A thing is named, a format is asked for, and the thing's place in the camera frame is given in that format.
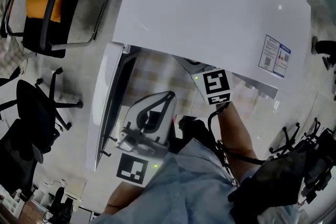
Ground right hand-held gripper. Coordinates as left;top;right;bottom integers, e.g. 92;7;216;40
181;58;234;106

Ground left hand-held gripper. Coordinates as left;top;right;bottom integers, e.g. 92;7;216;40
115;90;177;187

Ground person's left forearm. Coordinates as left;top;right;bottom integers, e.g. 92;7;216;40
103;180;143;216

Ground person's right forearm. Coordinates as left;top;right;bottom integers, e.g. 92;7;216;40
214;101;259;166

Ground person's dark trouser legs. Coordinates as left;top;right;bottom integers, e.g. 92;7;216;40
177;115;217;156

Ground blue white label sticker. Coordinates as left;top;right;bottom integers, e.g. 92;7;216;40
257;34;292;79

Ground person's light blue shirt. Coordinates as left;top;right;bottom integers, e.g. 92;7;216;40
89;137;300;224

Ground black swivel office chair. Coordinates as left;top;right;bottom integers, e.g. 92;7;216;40
0;118;61;200
0;67;84;166
269;117;336;205

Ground black chair with orange cushion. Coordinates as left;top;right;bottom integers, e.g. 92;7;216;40
0;0;109;59

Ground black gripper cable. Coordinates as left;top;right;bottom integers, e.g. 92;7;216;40
206;102;266;188

